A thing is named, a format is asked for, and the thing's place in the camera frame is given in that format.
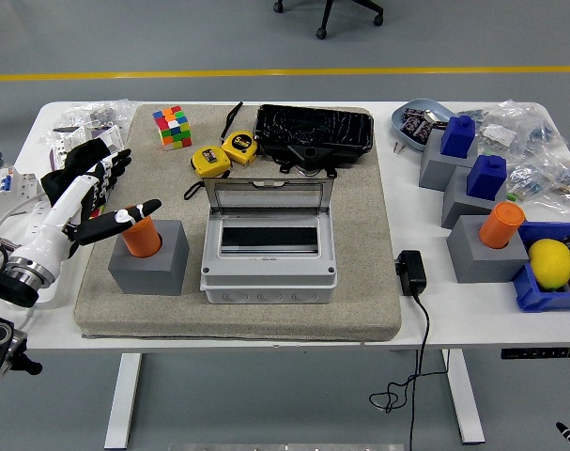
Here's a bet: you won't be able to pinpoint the black adapter cord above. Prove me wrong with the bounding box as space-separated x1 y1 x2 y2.
369 293 453 451

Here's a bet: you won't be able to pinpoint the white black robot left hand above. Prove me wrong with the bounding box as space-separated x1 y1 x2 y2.
7 148 162 283

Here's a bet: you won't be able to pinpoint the yellow tape measure black label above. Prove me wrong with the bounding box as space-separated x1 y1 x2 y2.
183 146 233 201

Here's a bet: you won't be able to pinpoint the white breaker cable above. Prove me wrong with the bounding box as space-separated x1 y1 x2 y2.
0 196 46 223

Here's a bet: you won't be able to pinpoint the grey electrical box with lid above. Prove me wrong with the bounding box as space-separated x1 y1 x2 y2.
199 177 339 305

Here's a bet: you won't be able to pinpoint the blue plastic bin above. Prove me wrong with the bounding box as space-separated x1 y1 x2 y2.
510 221 570 313

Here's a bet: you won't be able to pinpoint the black office chair base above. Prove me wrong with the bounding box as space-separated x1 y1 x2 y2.
272 0 385 40

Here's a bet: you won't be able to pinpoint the white blue circuit breaker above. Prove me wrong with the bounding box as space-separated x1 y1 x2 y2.
0 166 44 220

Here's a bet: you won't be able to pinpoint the clear bag of dark screws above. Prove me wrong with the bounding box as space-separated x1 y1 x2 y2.
61 98 139 132

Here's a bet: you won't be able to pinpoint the yellow lemon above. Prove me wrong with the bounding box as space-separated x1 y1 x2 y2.
528 238 570 291

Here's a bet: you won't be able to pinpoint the blue-grey dish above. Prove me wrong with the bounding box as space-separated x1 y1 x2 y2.
391 98 457 152

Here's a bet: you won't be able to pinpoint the large colourful puzzle cube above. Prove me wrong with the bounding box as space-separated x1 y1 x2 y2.
152 104 193 152

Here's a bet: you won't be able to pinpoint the white table leg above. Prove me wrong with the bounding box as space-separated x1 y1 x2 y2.
441 350 485 445
103 352 143 450

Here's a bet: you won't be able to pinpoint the black table control panel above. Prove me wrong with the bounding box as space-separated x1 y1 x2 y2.
501 347 570 361

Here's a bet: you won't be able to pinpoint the yellow tape measure 5m label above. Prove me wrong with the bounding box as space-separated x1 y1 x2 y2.
218 101 260 166

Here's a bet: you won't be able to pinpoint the black cloth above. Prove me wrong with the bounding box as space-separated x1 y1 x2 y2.
39 138 121 208

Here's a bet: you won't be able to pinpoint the clear bag of blue parts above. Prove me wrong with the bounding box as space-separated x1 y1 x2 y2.
505 157 551 201

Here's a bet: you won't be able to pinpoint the grey block holder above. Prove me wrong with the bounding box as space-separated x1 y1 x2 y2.
440 164 508 230
418 128 479 193
446 214 530 285

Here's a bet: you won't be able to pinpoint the clear bag of white parts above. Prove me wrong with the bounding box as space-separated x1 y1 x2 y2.
457 99 561 159

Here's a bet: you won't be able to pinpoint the grey-brown mat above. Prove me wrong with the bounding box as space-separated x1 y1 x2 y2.
72 103 403 343

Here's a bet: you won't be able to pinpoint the clear bag of brown parts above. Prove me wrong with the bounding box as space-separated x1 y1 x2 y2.
545 159 570 208

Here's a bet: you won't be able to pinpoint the white labelled packets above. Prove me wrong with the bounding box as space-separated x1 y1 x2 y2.
48 124 126 171

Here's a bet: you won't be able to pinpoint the blue square battery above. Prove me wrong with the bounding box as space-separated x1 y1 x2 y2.
440 115 477 159
466 155 508 199

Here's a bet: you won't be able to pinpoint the orange cylinder battery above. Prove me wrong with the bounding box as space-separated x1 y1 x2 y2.
120 205 162 258
478 201 527 250

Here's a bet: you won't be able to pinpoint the grey block with round hole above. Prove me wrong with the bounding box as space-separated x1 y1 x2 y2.
107 219 191 297

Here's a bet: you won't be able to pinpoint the black plastic tray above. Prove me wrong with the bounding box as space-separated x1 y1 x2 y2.
253 103 376 168

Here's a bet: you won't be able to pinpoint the black power adapter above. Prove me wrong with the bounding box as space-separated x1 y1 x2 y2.
394 249 428 297

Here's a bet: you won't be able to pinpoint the small silver metal part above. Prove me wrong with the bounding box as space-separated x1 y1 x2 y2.
423 109 449 129

